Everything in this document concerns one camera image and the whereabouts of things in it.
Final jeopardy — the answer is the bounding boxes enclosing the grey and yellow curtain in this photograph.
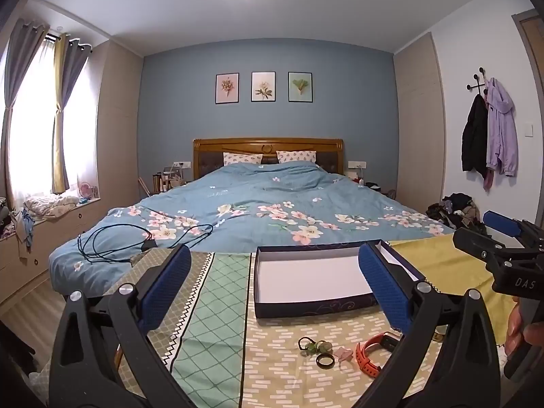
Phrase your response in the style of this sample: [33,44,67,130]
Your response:
[50,33,92,194]

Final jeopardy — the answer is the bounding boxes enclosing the pink framed flower picture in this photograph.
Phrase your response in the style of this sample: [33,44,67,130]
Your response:
[215,72,240,104]

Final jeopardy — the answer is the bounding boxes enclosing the green framed flower picture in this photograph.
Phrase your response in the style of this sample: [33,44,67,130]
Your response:
[288,71,314,103]

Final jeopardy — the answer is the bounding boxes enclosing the orange wrist watch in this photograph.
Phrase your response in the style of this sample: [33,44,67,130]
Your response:
[355,330,403,378]

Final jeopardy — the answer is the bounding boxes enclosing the cream framed flower picture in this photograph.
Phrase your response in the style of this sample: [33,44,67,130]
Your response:
[251,71,276,103]

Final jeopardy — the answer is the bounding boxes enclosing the black charger cable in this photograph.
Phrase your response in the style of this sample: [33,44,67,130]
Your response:
[78,210,214,263]

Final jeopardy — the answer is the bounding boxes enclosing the black jacket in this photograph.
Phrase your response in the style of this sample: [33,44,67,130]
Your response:
[461,93,489,180]

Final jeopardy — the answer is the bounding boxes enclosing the wooden bed headboard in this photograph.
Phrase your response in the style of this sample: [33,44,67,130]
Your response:
[193,138,344,180]

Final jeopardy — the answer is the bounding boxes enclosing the wooden door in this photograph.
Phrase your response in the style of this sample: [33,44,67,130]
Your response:
[512,8,544,109]

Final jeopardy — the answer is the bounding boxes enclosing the pile of light laundry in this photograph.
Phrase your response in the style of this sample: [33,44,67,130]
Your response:
[23,193,80,222]

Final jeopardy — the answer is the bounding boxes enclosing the pile of dark clothes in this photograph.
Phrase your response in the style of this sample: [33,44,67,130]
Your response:
[426,193,488,231]

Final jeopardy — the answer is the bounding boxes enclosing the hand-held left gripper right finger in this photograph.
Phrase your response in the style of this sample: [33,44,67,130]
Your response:
[358,242,503,408]

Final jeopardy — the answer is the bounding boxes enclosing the bed with blue floral duvet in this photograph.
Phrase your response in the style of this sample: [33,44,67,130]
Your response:
[48,161,456,295]

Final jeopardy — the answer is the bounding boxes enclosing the beige wardrobe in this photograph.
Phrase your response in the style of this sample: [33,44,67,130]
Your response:
[393,31,448,214]
[94,41,146,222]

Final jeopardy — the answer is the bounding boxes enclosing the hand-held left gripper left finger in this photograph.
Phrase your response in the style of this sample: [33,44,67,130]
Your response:
[50,244,192,408]

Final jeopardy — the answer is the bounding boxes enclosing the person's right hand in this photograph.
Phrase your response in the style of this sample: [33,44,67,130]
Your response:
[504,300,533,356]

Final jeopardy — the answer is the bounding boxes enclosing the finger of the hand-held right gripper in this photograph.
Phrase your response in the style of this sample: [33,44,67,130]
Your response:
[452,228,513,275]
[482,210,544,260]

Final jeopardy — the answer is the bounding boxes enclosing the white patterned pillow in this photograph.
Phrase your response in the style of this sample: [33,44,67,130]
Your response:
[223,152,264,167]
[276,150,318,165]

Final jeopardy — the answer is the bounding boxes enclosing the purple jacket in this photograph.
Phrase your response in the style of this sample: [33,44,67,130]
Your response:
[484,77,520,178]

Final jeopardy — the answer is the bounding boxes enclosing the patterned yellow green cloth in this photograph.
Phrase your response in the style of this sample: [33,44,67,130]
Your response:
[113,233,518,408]

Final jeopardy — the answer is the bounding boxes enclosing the beige window seat cabinet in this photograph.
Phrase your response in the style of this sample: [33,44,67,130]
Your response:
[0,198,108,303]

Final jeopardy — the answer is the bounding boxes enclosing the black wall coat rack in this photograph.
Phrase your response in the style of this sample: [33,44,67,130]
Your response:
[466,67,490,95]

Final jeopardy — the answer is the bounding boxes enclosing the dark blue cardboard box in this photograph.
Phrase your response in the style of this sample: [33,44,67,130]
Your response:
[254,239,427,319]

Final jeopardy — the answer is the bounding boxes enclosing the green bead hair tie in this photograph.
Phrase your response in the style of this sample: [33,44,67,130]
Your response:
[297,336,335,355]

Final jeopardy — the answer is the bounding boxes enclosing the bottles on nightstand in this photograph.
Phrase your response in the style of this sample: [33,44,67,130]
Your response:
[152,166,190,194]

